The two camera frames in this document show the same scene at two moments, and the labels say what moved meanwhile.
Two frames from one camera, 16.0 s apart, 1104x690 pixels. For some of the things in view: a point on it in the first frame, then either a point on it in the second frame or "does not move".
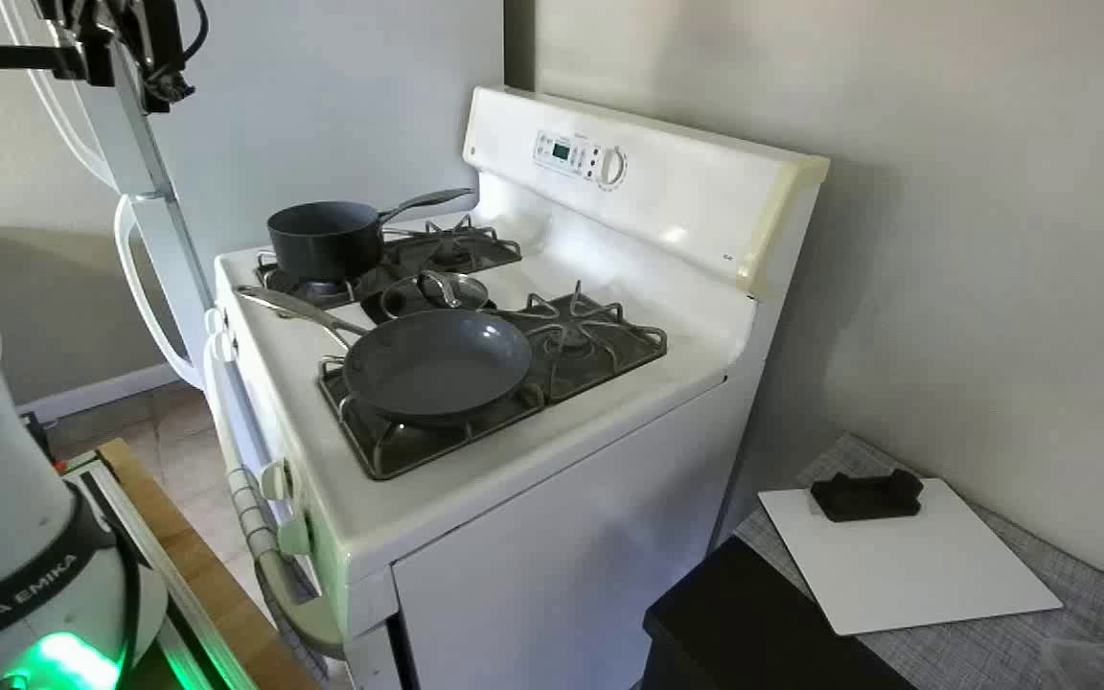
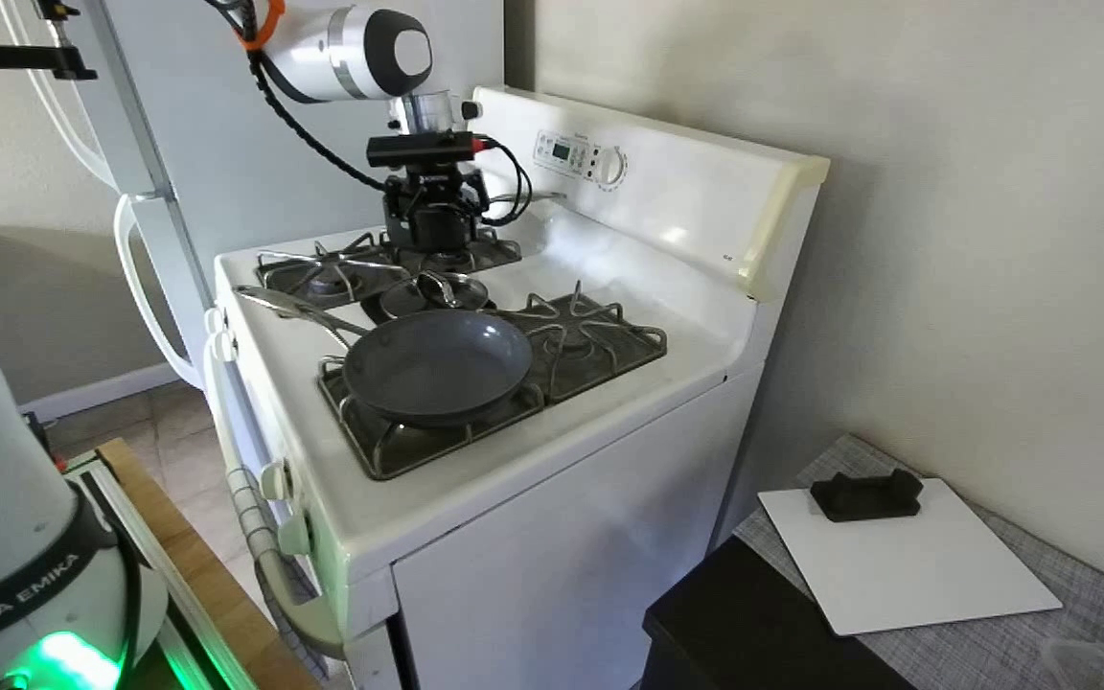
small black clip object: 867,495 does not move
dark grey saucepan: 335,238 to 472,251
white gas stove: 476,454 does not move
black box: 735,622 does not move
